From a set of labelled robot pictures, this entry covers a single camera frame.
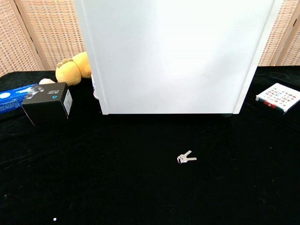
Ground large white box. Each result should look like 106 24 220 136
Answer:
73 0 281 118

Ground black product box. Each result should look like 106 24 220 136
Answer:
21 82 73 127

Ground blue rectangular carton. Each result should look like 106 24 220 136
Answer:
0 83 39 115

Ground white bottle with printed label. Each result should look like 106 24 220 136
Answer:
90 73 99 100

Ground yellow plush toy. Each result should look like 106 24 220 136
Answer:
55 51 92 87

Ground silver keys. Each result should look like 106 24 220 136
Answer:
176 150 197 165

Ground black velvet tablecloth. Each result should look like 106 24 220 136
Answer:
0 65 300 225

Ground woven folding screen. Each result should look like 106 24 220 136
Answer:
257 0 300 68
0 0 88 77

